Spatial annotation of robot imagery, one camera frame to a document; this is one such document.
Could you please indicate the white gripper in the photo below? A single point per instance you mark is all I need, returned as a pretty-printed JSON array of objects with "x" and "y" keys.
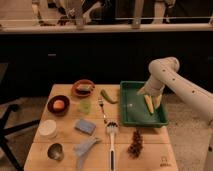
[{"x": 153, "y": 87}]

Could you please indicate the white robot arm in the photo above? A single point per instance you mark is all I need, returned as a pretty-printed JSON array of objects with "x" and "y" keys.
[{"x": 164, "y": 73}]

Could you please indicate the green plastic tray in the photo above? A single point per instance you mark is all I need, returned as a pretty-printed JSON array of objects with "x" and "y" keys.
[{"x": 133, "y": 108}]

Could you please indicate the silver fork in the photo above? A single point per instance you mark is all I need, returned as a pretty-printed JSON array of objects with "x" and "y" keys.
[{"x": 101, "y": 104}]

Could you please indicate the brown dried grape bunch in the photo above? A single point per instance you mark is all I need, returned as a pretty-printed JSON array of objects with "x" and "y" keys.
[{"x": 134, "y": 150}]

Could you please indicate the small green cup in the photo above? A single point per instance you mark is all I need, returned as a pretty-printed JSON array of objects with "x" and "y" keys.
[{"x": 85, "y": 106}]

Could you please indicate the dark sponge in bowl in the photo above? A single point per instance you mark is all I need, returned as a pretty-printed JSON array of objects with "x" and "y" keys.
[{"x": 84, "y": 87}]

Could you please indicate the orange bowl with sponge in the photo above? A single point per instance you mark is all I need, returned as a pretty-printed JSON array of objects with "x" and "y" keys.
[{"x": 82, "y": 94}]

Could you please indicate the blue sponge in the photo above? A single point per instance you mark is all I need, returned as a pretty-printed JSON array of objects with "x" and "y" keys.
[{"x": 85, "y": 126}]

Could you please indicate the grey blue cloth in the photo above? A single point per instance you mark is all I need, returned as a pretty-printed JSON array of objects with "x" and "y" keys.
[{"x": 82, "y": 149}]

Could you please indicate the orange fruit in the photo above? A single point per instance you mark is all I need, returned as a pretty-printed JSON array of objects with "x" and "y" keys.
[{"x": 58, "y": 105}]

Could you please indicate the dark red bowl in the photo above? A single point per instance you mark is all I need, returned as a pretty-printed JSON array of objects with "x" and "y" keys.
[{"x": 58, "y": 112}]

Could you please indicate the white round container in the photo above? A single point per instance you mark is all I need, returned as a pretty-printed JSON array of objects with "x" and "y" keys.
[{"x": 48, "y": 129}]

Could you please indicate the metal cup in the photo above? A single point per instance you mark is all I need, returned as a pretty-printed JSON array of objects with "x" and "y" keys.
[{"x": 55, "y": 152}]

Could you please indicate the black office chair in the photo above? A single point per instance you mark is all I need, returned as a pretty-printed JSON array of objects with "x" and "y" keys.
[{"x": 7, "y": 131}]

